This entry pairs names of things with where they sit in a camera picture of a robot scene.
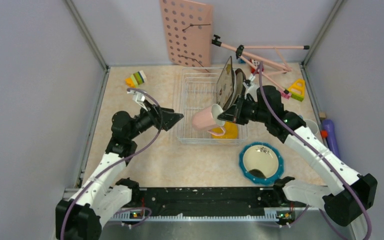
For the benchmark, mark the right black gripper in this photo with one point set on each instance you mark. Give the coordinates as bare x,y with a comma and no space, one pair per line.
241,120

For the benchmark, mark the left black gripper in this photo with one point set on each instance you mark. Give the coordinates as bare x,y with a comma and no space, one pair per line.
170,118

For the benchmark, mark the orange yellow bowl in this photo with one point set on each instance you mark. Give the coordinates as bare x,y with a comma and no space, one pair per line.
231,132

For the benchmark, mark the white pink handled cup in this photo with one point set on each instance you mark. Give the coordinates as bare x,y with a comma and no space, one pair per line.
207,120

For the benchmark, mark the square floral plate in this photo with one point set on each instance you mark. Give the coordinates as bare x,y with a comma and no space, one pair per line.
224,85

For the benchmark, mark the dark red rimmed plate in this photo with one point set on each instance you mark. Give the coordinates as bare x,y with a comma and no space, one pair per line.
241,78

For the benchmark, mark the white wire dish rack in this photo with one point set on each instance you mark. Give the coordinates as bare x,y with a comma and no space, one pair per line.
198,91

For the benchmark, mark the blue rimmed bowl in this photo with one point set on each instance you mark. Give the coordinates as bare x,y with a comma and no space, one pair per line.
261,163

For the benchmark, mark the white plate red characters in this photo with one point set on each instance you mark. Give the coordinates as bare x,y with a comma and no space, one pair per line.
235,88

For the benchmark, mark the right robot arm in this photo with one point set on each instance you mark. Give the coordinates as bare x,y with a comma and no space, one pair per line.
346,194

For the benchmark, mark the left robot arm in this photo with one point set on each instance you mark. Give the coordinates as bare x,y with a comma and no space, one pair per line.
85,213

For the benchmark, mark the stacked colourful toy blocks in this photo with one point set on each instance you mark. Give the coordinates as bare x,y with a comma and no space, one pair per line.
136,79

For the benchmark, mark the red white toy block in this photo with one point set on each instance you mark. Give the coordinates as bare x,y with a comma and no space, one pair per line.
256,64

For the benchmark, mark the pink toy block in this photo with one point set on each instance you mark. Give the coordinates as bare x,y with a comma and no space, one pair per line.
285,94

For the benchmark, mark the pink folding tripod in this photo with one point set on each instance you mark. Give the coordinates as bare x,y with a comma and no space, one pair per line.
242,54

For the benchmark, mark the yellow green toy block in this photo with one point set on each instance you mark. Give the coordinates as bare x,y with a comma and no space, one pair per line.
297,90

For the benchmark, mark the blue white mug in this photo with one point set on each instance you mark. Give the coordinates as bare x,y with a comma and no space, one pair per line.
312,125

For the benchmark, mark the pink pegboard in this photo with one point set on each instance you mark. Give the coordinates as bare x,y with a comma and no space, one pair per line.
188,30

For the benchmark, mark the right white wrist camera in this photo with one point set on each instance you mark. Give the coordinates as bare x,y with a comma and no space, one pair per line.
251,87

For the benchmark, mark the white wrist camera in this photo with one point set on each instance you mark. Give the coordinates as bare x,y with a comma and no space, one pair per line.
138,97
251,87

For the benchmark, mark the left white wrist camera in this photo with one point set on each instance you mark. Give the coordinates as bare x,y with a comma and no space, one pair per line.
138,97

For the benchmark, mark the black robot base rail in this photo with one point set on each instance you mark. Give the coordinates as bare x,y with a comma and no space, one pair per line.
263,204

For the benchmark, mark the purple handled tool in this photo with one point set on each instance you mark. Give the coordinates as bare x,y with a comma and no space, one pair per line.
328,133

